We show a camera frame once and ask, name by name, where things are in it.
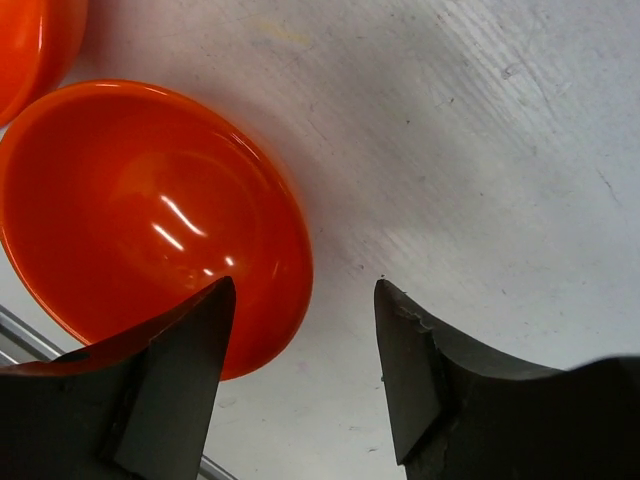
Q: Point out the orange plastic bowl right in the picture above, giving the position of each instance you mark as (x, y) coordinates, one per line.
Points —
(119, 200)

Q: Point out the aluminium table frame rails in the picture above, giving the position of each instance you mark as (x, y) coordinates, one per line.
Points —
(101, 412)

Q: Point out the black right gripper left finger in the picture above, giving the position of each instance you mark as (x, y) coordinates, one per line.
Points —
(194, 371)

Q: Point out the orange plastic bowl left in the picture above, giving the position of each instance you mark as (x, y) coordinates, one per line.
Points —
(39, 43)

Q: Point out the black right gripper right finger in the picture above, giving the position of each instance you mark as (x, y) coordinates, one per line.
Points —
(460, 409)

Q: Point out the orange plastic bowl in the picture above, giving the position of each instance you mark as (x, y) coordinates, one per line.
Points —
(39, 43)
(119, 200)

